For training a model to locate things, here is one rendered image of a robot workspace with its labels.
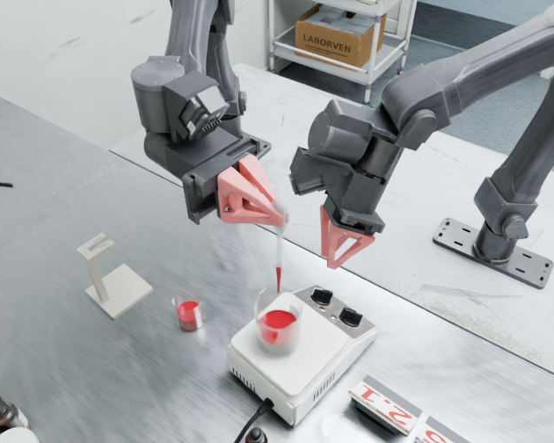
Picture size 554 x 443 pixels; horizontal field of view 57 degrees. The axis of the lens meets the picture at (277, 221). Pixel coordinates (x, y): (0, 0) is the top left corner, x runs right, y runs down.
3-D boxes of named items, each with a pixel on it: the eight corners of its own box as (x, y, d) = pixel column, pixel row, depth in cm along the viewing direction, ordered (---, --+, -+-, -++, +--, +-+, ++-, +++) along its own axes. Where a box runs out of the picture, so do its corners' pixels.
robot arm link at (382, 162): (353, 177, 67) (375, 129, 65) (336, 161, 72) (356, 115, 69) (394, 189, 70) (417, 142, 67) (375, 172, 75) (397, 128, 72)
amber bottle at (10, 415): (18, 449, 68) (-9, 421, 61) (-4, 439, 69) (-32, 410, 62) (36, 424, 70) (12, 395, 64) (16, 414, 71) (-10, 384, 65)
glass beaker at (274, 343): (258, 320, 72) (255, 282, 66) (302, 323, 72) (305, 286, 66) (251, 365, 67) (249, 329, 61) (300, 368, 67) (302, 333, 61)
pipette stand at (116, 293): (125, 265, 90) (107, 214, 81) (153, 290, 86) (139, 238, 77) (85, 293, 86) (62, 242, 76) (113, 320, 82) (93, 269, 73)
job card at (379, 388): (367, 374, 75) (370, 360, 72) (422, 411, 71) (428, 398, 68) (344, 406, 72) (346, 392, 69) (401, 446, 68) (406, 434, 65)
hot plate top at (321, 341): (286, 292, 76) (287, 288, 75) (351, 340, 70) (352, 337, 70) (227, 344, 70) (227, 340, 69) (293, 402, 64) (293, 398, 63)
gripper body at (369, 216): (338, 225, 68) (362, 176, 65) (321, 195, 77) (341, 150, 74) (381, 237, 70) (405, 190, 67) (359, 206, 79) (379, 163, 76)
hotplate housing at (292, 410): (314, 292, 86) (317, 261, 80) (378, 337, 80) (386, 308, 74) (215, 381, 74) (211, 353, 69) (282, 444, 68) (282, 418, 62)
